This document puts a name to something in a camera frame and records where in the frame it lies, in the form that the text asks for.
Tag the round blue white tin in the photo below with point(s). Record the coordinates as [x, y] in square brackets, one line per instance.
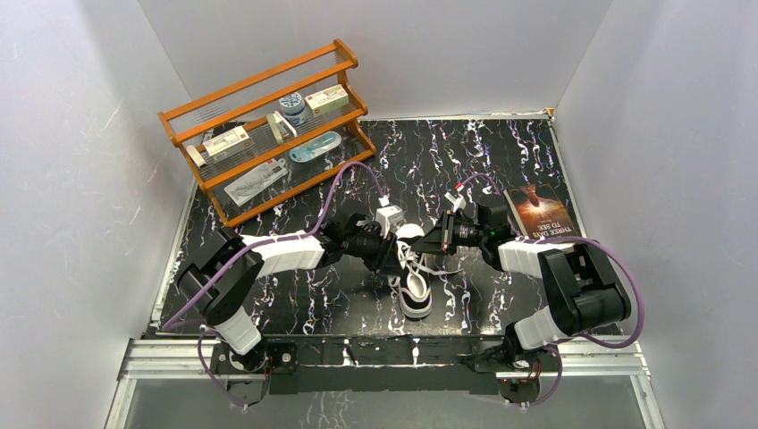
[293, 109]

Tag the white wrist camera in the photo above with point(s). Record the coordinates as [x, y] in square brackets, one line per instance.
[456, 198]
[389, 216]

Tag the white patterned flat package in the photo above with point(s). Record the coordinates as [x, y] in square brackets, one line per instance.
[256, 180]

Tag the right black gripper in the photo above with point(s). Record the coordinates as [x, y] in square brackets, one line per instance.
[441, 236]

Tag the white shoelace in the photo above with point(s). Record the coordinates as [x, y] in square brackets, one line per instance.
[413, 282]

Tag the white green box top shelf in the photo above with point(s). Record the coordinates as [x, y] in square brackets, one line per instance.
[327, 100]

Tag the aluminium frame rail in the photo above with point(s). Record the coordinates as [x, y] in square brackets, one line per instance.
[178, 359]

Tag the black white canvas sneaker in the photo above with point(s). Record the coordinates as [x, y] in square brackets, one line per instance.
[412, 309]

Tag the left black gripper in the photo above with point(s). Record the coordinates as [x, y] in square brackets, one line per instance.
[385, 253]

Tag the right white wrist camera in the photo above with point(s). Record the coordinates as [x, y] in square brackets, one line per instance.
[456, 198]

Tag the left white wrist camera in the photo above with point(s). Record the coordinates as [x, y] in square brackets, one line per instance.
[389, 216]

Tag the brown book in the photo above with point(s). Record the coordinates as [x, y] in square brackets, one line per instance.
[539, 213]

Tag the orange wooden shelf rack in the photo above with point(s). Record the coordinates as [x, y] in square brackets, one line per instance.
[246, 103]

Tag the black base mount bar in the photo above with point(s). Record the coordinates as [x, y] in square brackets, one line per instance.
[291, 364]

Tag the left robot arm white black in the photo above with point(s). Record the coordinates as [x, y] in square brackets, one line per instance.
[217, 280]

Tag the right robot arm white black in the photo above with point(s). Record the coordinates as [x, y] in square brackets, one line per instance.
[582, 288]

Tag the blue packaged item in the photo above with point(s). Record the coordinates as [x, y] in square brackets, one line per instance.
[316, 147]

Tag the white red box middle shelf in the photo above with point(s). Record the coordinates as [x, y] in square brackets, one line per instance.
[227, 144]

